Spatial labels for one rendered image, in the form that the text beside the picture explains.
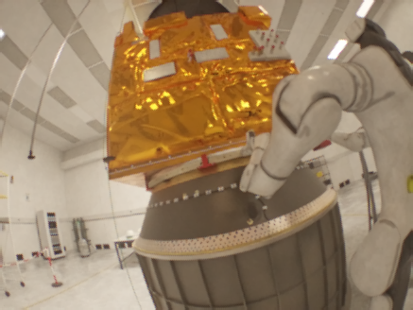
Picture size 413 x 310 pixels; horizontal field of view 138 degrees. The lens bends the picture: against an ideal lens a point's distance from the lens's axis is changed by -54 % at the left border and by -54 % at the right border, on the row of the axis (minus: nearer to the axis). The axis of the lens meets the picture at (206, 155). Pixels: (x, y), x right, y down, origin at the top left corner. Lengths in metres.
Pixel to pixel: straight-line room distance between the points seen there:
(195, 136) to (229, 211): 0.58
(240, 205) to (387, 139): 0.82
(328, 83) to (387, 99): 0.14
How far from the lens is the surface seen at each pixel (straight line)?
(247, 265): 0.97
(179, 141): 1.24
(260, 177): 0.38
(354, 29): 0.45
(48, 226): 7.85
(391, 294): 0.61
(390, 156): 0.42
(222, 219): 0.98
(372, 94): 0.37
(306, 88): 0.28
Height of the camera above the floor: 1.43
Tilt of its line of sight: 15 degrees up
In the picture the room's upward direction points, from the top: 14 degrees counter-clockwise
